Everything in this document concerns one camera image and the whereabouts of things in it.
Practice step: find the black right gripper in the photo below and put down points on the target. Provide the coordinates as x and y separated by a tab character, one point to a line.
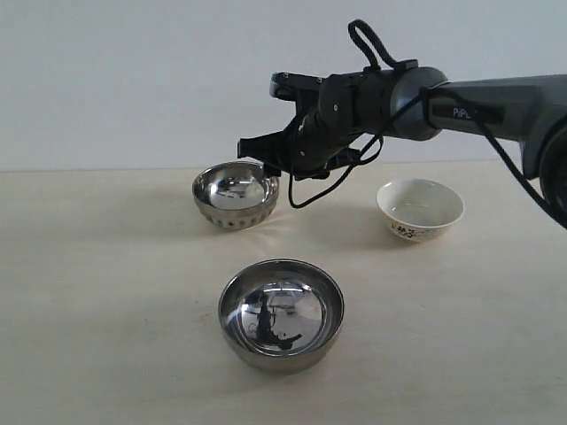
305	149

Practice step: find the large plain steel bowl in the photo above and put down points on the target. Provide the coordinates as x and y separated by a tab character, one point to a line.
281	316

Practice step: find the white floral ceramic bowl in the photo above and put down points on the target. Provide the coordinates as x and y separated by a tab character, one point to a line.
419	210

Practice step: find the patterned steel bowl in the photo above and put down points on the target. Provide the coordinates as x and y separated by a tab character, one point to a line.
235	195

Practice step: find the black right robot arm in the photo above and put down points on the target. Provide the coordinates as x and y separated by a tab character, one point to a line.
416	103

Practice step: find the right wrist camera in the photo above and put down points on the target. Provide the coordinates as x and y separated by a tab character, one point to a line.
294	87

